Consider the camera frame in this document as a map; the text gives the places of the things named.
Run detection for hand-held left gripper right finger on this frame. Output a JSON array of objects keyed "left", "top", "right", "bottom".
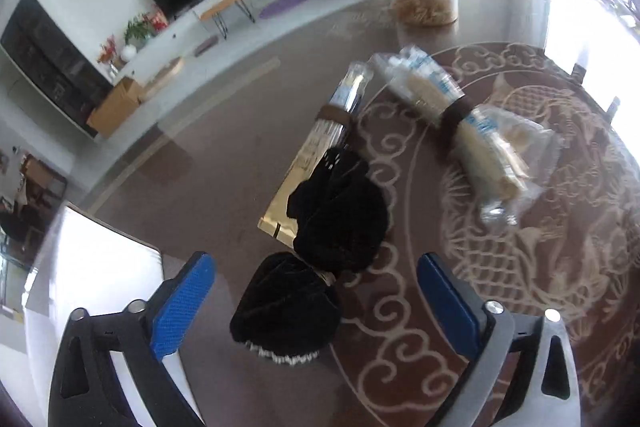
[{"left": 418, "top": 252, "right": 581, "bottom": 427}]

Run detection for bushy green potted plant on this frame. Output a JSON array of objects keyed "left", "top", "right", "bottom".
[{"left": 123, "top": 13, "right": 153, "bottom": 48}]

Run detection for clear swab pack brown band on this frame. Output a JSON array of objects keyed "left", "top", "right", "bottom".
[{"left": 310, "top": 62, "right": 376, "bottom": 158}]

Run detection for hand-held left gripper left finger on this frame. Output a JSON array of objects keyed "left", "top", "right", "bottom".
[{"left": 47, "top": 251, "right": 217, "bottom": 427}]

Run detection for black scrunchie with white trim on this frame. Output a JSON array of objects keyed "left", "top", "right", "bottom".
[{"left": 229, "top": 253, "right": 342, "bottom": 365}]

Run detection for clear wrapped chopstick bundle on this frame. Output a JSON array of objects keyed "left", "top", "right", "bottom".
[{"left": 370, "top": 47, "right": 556, "bottom": 228}]

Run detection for purple floor mat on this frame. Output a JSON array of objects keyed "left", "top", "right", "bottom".
[{"left": 258, "top": 0, "right": 302, "bottom": 20}]

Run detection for round wooden tray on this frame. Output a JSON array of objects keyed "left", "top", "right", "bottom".
[{"left": 145, "top": 57, "right": 185, "bottom": 95}]

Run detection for wooden bench with hairpin legs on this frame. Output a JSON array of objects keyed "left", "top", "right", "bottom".
[{"left": 192, "top": 0, "right": 258, "bottom": 40}]

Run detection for red flower arrangement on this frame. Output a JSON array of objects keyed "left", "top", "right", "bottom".
[{"left": 97, "top": 35, "right": 121, "bottom": 68}]

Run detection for white television cabinet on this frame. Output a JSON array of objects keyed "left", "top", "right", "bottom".
[{"left": 112, "top": 0, "right": 321, "bottom": 92}]

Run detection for black velvet scrunchie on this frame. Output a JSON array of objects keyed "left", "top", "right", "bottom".
[{"left": 286, "top": 147, "right": 390, "bottom": 278}]

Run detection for cardboard box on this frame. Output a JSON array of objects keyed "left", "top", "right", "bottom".
[{"left": 86, "top": 77, "right": 146, "bottom": 138}]

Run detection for gold rectangular packet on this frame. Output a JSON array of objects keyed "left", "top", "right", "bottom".
[{"left": 257, "top": 127, "right": 351, "bottom": 238}]

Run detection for black wall cabinet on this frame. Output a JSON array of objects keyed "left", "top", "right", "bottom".
[{"left": 0, "top": 0, "right": 113, "bottom": 138}]

